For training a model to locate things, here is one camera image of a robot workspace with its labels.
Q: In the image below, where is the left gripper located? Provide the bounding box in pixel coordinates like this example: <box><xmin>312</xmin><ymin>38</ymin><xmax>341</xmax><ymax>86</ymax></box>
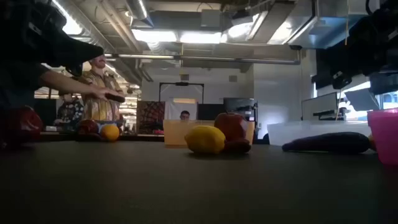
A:
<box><xmin>18</xmin><ymin>0</ymin><xmax>105</xmax><ymax>77</ymax></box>

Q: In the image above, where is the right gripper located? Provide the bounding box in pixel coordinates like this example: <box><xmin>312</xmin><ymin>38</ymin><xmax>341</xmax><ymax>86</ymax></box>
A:
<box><xmin>331</xmin><ymin>70</ymin><xmax>354</xmax><ymax>91</ymax></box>

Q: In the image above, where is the small purple eggplant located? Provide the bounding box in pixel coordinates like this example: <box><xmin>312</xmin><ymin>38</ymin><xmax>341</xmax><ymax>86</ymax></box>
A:
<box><xmin>104</xmin><ymin>93</ymin><xmax>126</xmax><ymax>104</ymax></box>

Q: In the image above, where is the large dark purple eggplant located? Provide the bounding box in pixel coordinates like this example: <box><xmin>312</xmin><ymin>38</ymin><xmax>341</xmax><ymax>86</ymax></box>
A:
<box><xmin>281</xmin><ymin>131</ymin><xmax>371</xmax><ymax>154</ymax></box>

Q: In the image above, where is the red bell pepper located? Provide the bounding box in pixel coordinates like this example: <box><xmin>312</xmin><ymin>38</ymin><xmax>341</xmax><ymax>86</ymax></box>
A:
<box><xmin>0</xmin><ymin>105</ymin><xmax>44</xmax><ymax>147</ymax></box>

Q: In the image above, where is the small dark red chili pepper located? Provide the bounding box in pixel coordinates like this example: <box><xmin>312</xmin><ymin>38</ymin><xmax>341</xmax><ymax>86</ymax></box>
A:
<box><xmin>221</xmin><ymin>138</ymin><xmax>252</xmax><ymax>154</ymax></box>

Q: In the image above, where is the person's forearm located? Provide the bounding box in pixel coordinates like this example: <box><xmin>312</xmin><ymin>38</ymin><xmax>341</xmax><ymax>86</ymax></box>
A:
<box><xmin>39</xmin><ymin>70</ymin><xmax>100</xmax><ymax>96</ymax></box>

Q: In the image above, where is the tilted gray panel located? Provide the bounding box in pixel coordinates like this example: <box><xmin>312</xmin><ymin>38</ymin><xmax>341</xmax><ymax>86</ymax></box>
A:
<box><xmin>344</xmin><ymin>88</ymin><xmax>381</xmax><ymax>112</ymax></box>

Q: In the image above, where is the gray backed monitor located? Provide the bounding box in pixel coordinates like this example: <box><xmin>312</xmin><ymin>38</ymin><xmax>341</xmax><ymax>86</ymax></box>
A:
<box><xmin>301</xmin><ymin>91</ymin><xmax>339</xmax><ymax>121</ymax></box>

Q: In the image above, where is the person's hand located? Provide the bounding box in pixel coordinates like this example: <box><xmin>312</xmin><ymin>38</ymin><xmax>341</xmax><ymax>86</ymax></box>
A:
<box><xmin>90</xmin><ymin>84</ymin><xmax>125</xmax><ymax>100</ymax></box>

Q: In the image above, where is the white plastic basket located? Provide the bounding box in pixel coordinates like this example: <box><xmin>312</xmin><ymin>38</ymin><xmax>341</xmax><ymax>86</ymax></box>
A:
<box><xmin>266</xmin><ymin>120</ymin><xmax>373</xmax><ymax>147</ymax></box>

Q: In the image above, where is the pink plastic basket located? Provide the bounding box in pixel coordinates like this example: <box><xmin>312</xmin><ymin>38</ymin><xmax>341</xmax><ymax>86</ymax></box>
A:
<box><xmin>366</xmin><ymin>108</ymin><xmax>398</xmax><ymax>166</ymax></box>

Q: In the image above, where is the ceiling light panel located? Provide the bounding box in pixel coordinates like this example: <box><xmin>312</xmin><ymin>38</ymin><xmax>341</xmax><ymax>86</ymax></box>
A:
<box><xmin>131</xmin><ymin>29</ymin><xmax>178</xmax><ymax>44</ymax></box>
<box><xmin>179</xmin><ymin>30</ymin><xmax>223</xmax><ymax>45</ymax></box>

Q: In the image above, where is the patterned tapestry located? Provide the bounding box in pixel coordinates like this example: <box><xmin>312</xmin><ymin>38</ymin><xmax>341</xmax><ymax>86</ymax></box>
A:
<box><xmin>136</xmin><ymin>100</ymin><xmax>166</xmax><ymax>135</ymax></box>

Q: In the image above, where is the black monitor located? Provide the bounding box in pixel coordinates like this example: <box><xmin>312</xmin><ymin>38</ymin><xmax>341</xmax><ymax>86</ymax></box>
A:
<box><xmin>223</xmin><ymin>97</ymin><xmax>259</xmax><ymax>122</ymax></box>

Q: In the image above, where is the white sheet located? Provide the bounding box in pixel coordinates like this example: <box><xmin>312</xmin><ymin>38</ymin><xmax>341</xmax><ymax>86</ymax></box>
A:
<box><xmin>164</xmin><ymin>98</ymin><xmax>198</xmax><ymax>121</ymax></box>

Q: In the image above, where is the orange plastic basket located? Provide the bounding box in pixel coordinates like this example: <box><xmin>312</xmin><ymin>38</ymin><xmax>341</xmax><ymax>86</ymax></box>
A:
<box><xmin>162</xmin><ymin>119</ymin><xmax>256</xmax><ymax>147</ymax></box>

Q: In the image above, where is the long gray ceiling pipe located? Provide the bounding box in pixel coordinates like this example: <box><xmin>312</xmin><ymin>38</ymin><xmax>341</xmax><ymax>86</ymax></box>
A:
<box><xmin>104</xmin><ymin>52</ymin><xmax>302</xmax><ymax>65</ymax></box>

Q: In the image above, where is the black screen panel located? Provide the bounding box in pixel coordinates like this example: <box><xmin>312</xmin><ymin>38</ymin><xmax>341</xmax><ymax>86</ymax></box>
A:
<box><xmin>197</xmin><ymin>103</ymin><xmax>224</xmax><ymax>121</ymax></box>

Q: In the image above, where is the gray ceiling box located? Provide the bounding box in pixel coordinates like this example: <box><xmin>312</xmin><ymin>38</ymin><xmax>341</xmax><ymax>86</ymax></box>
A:
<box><xmin>200</xmin><ymin>9</ymin><xmax>223</xmax><ymax>29</ymax></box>

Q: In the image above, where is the corrugated silver air duct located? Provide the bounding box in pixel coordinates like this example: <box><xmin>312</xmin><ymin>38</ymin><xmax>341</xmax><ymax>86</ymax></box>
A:
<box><xmin>51</xmin><ymin>0</ymin><xmax>144</xmax><ymax>85</ymax></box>

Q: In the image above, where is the dark wall screen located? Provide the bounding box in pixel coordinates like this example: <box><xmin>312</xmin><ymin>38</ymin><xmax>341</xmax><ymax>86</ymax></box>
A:
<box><xmin>369</xmin><ymin>71</ymin><xmax>398</xmax><ymax>96</ymax></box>

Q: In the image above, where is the smooth silver air duct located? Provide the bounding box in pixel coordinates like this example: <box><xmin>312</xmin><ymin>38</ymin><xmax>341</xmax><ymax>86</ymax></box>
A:
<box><xmin>124</xmin><ymin>0</ymin><xmax>155</xmax><ymax>27</ymax></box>

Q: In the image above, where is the black frame stand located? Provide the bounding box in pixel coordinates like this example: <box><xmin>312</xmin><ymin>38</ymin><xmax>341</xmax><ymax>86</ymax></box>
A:
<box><xmin>159</xmin><ymin>82</ymin><xmax>205</xmax><ymax>105</ymax></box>

